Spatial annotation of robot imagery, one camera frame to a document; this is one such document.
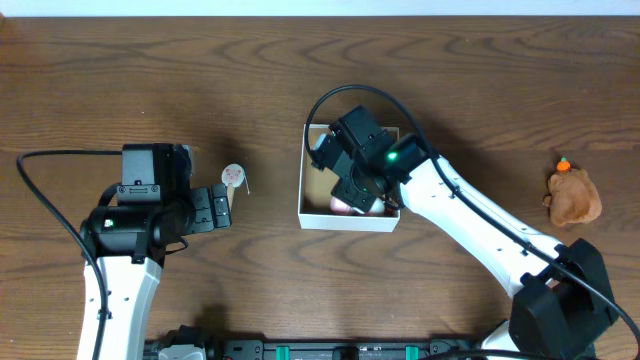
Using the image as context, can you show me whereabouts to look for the pink duck toy with hat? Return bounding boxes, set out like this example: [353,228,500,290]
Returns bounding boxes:
[330,197,385,217]

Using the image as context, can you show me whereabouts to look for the brown plush with orange top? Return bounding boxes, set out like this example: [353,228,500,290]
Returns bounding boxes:
[543,157,602,227]

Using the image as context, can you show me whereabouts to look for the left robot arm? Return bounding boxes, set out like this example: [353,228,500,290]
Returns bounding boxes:
[77,143,232,359]

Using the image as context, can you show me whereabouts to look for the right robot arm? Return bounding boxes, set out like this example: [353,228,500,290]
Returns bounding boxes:
[313,106,623,359]

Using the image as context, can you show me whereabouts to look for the white cardboard box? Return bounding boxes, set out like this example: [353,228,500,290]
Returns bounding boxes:
[297,145,401,233]

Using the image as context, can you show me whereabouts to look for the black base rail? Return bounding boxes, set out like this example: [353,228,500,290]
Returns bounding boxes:
[142,325,499,360]

